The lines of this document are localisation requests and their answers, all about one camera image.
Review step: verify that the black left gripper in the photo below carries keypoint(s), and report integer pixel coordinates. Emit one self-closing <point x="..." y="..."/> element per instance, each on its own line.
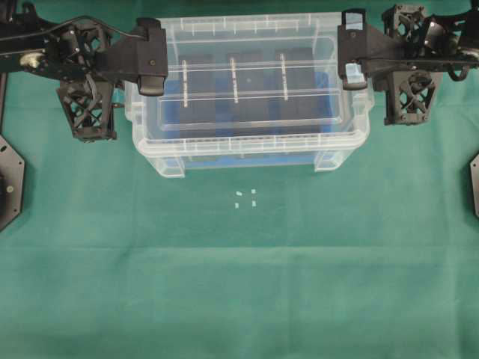
<point x="142" y="55"/>

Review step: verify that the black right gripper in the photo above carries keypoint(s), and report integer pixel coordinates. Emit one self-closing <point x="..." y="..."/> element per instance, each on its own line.
<point x="362" y="50"/>

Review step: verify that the clear plastic box lid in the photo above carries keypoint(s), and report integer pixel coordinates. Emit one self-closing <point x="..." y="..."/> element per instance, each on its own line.
<point x="204" y="42"/>

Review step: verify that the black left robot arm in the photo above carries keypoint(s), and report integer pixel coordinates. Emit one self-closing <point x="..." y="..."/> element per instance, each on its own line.
<point x="83" y="48"/>

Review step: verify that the clear plastic storage box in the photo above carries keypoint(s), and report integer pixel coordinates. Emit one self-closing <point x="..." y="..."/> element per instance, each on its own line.
<point x="330" y="149"/>

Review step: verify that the black boxes inside container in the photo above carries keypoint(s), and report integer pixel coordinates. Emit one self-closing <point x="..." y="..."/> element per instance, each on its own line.
<point x="252" y="96"/>

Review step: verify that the green table cloth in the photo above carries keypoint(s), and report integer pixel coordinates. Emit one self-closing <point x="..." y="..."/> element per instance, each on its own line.
<point x="377" y="259"/>

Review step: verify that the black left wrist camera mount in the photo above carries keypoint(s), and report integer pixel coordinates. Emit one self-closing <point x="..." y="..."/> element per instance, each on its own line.
<point x="89" y="110"/>

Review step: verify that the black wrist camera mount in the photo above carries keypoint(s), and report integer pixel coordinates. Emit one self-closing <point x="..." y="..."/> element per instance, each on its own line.
<point x="89" y="110"/>
<point x="409" y="96"/>

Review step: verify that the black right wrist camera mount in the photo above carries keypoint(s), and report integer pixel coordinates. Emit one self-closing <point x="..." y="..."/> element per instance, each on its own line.
<point x="409" y="96"/>

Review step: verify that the black aluminium frame rail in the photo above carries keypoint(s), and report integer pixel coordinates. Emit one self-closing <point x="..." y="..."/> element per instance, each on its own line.
<point x="3" y="91"/>

